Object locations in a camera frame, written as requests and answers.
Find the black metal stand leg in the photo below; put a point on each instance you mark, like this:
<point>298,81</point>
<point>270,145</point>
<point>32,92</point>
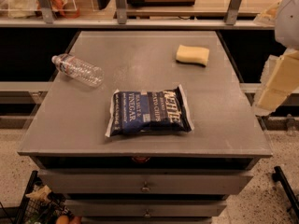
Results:
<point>278,176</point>

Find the blue potato chip bag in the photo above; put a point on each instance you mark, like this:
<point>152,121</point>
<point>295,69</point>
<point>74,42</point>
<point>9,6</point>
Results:
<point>149,111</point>

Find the black wire basket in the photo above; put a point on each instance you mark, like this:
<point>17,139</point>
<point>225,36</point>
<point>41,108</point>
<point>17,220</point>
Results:
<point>39,206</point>

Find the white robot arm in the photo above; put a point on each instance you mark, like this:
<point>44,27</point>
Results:
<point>287,24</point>

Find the lower grey drawer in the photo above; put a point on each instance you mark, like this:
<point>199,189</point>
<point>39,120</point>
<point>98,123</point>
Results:
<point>145,208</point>

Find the clear plastic water bottle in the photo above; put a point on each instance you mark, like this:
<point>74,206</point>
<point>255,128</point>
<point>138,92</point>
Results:
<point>79,70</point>

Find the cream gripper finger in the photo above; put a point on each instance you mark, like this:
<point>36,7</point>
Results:
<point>280,77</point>

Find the grey drawer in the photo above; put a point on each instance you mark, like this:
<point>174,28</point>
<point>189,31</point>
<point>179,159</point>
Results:
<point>100,182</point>
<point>145,208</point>

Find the clear acrylic box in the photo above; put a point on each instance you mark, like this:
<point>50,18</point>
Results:
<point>16,9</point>

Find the upper grey drawer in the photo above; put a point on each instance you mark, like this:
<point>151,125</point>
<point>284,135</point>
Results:
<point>100,182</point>

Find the yellow sponge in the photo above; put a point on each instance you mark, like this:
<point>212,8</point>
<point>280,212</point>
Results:
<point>187,54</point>

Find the grey drawer cabinet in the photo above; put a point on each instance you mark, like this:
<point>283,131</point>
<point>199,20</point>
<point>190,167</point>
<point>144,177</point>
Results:
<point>165,139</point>

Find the grey metal shelf rail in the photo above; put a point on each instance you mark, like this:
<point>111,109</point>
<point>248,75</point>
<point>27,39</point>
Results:
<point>143,24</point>

